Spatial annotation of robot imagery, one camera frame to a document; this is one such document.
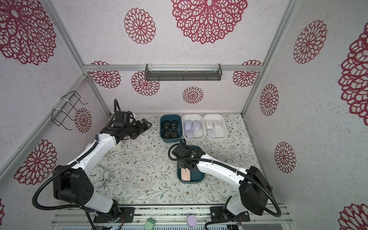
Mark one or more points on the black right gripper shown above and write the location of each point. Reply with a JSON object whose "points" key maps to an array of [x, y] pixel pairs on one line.
{"points": [[188, 163]]}

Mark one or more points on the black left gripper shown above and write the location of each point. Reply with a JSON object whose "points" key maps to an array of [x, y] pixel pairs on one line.
{"points": [[140, 127]]}

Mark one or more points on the pink mouse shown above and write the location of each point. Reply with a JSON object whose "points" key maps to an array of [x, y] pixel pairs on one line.
{"points": [[185, 174]]}

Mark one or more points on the teal storage box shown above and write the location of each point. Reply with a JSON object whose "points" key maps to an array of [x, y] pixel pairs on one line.
{"points": [[196, 176], [171, 130]]}

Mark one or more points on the black mouse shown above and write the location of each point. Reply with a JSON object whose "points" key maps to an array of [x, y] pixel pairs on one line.
{"points": [[174, 134], [166, 125], [166, 134], [174, 124]]}

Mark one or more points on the white mouse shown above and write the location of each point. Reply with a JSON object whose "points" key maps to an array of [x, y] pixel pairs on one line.
{"points": [[208, 124], [217, 124], [211, 133]]}

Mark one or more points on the large purple mouse bottom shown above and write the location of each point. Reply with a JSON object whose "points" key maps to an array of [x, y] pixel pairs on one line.
{"points": [[197, 127]]}

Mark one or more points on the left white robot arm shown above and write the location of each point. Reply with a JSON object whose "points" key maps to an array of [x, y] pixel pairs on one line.
{"points": [[72, 184]]}

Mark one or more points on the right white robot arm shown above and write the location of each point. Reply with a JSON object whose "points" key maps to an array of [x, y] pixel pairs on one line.
{"points": [[255, 192]]}

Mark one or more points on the left white storage box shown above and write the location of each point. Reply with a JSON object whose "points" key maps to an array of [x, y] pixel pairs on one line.
{"points": [[198, 136]]}

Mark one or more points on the white storage box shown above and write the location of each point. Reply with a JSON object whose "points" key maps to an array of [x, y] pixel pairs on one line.
{"points": [[222, 133], [198, 136]]}

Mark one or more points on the right white storage box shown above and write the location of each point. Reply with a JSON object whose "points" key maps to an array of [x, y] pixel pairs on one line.
{"points": [[222, 133]]}

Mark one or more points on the floral table mat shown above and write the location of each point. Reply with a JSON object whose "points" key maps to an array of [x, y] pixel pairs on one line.
{"points": [[142, 172]]}

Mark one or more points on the purple round cap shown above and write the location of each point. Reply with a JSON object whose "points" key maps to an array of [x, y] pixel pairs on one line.
{"points": [[192, 221]]}

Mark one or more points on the green connector block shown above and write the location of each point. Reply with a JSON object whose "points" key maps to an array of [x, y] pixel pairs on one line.
{"points": [[150, 224]]}

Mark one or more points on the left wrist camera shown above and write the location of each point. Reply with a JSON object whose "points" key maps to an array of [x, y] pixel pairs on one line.
{"points": [[123, 119]]}

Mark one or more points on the black wire wall rack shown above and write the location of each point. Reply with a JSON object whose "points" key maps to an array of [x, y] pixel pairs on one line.
{"points": [[62, 112]]}

